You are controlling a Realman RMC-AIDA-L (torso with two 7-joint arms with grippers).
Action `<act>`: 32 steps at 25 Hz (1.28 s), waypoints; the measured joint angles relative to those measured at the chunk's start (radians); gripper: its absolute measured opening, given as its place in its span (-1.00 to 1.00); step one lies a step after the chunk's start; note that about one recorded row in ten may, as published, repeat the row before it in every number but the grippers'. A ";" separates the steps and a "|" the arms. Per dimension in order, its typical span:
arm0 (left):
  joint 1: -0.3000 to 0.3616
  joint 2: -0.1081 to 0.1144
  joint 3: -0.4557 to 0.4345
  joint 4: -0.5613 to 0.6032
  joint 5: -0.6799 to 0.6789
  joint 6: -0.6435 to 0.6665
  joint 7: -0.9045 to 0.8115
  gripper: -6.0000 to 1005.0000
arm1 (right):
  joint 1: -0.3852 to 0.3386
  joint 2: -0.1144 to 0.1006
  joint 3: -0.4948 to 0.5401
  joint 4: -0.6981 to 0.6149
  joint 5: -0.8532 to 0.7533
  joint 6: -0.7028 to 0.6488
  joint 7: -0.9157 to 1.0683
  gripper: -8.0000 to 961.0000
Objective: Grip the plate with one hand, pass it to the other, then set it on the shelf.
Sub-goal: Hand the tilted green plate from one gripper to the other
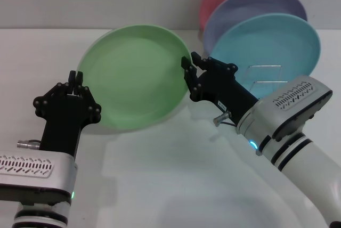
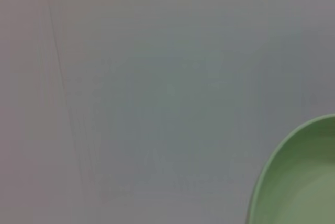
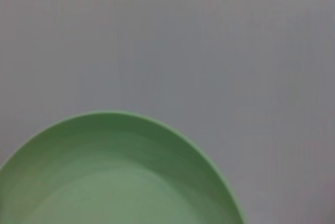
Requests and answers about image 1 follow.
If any arm cable with plug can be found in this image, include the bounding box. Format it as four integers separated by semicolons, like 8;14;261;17
213;110;237;127
17;139;41;150

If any light blue round plate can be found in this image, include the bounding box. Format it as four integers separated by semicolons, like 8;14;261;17
209;12;322;100

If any right arm cable with plug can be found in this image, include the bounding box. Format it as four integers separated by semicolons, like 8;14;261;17
213;110;237;127

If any silver wire plate rack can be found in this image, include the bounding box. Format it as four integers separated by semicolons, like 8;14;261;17
246;64;289;99

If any green round plate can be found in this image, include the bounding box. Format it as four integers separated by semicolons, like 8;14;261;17
76;24;192;133

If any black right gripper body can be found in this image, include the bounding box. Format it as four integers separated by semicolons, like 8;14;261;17
196;71;259;123

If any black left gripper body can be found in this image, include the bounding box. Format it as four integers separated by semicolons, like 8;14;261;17
39;93;92;160

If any purple round plate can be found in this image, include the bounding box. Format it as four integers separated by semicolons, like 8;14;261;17
201;0;308;53

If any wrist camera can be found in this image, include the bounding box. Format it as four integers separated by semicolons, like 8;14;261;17
236;75;333;143
0;149;78;202

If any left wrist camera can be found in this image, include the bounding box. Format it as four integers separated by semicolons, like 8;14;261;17
0;149;78;202

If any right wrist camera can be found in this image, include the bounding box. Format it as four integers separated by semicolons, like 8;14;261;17
236;75;333;143

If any left arm cable with plug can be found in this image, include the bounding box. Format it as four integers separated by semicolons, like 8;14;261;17
17;139;41;150

